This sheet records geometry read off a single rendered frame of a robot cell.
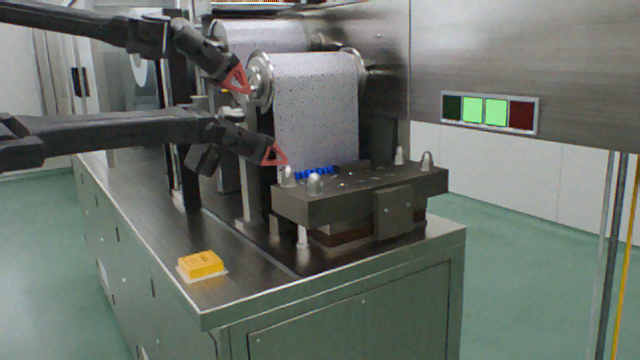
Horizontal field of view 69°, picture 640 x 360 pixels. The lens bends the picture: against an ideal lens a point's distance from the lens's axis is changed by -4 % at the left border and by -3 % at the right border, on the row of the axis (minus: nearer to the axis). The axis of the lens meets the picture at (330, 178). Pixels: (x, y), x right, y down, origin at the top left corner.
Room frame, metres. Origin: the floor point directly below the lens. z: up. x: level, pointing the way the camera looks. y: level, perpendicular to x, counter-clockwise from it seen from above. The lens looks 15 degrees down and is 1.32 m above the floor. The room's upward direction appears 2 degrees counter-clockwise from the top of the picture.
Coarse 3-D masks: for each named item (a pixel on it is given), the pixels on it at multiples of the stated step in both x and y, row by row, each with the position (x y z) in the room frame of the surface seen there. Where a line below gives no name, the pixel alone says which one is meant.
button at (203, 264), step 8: (192, 256) 0.90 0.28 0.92; (200, 256) 0.90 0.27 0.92; (208, 256) 0.89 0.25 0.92; (216, 256) 0.89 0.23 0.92; (184, 264) 0.86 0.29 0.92; (192, 264) 0.86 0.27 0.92; (200, 264) 0.86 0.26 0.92; (208, 264) 0.86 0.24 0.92; (216, 264) 0.86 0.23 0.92; (184, 272) 0.86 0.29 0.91; (192, 272) 0.84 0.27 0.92; (200, 272) 0.85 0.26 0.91; (208, 272) 0.85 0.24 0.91; (216, 272) 0.86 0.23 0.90
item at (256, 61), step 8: (352, 56) 1.25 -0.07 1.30; (256, 64) 1.13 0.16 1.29; (264, 64) 1.11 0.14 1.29; (264, 72) 1.10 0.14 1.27; (264, 80) 1.10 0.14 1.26; (264, 88) 1.10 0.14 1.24; (264, 96) 1.11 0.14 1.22; (256, 104) 1.15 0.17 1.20; (264, 104) 1.12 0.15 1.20; (272, 104) 1.13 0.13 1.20
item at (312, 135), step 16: (288, 112) 1.11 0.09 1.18; (304, 112) 1.13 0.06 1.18; (320, 112) 1.16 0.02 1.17; (336, 112) 1.18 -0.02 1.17; (352, 112) 1.21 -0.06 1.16; (288, 128) 1.11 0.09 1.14; (304, 128) 1.13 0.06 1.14; (320, 128) 1.16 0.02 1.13; (336, 128) 1.18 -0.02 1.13; (352, 128) 1.21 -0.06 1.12; (288, 144) 1.11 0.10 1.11; (304, 144) 1.13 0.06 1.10; (320, 144) 1.16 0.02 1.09; (336, 144) 1.18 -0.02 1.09; (352, 144) 1.21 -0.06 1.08; (288, 160) 1.11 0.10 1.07; (304, 160) 1.13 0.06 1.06; (320, 160) 1.16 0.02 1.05; (336, 160) 1.18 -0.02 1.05; (352, 160) 1.21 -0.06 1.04
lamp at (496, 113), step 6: (486, 102) 0.99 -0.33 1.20; (492, 102) 0.97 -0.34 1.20; (498, 102) 0.96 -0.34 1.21; (504, 102) 0.95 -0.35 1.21; (486, 108) 0.99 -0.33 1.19; (492, 108) 0.97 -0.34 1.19; (498, 108) 0.96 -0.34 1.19; (504, 108) 0.95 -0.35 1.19; (486, 114) 0.99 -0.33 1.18; (492, 114) 0.97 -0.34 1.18; (498, 114) 0.96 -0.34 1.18; (504, 114) 0.95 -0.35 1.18; (486, 120) 0.99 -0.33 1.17; (492, 120) 0.97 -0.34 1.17; (498, 120) 0.96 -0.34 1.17; (504, 120) 0.95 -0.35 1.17
